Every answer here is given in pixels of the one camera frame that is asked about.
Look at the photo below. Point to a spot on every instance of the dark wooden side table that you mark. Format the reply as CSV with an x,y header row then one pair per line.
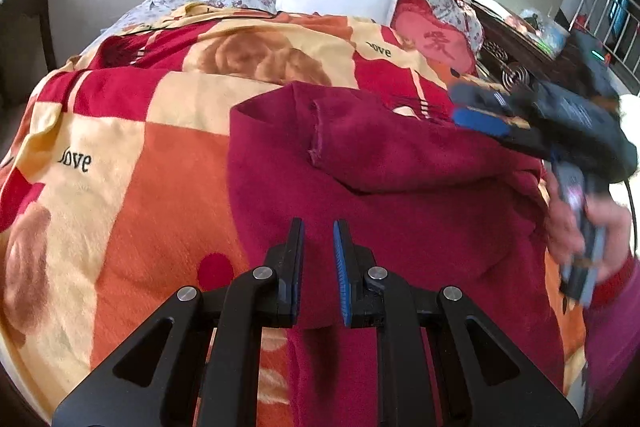
x,y
25,37

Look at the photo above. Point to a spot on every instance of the metal stair railing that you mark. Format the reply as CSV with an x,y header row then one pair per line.
x,y
600,7

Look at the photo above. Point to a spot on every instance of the floral bed sheet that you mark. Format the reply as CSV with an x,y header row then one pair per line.
x,y
137,14

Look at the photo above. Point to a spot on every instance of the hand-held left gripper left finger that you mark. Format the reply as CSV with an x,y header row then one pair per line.
x,y
296,279

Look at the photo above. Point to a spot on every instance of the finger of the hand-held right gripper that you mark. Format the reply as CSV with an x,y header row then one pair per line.
x,y
482,94
480,122

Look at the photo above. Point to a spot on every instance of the clutter of plastic bags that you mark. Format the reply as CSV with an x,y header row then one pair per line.
x,y
545,29

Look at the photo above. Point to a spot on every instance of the maroon fleece garment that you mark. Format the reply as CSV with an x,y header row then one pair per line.
x,y
400,217

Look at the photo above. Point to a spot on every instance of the dark carved wooden cabinet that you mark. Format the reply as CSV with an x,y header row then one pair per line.
x,y
510,52

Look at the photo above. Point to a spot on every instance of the person's right forearm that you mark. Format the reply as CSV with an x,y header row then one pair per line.
x,y
617,332

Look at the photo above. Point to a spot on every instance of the person's right hand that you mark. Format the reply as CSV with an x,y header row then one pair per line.
x,y
562,232

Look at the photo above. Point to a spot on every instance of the red heart cushion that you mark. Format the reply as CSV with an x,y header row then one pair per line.
x,y
430,37

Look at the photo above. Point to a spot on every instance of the red orange checked blanket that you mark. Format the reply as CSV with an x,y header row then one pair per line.
x,y
150,207

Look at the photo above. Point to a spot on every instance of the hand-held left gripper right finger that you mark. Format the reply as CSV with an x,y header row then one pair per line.
x,y
341,279

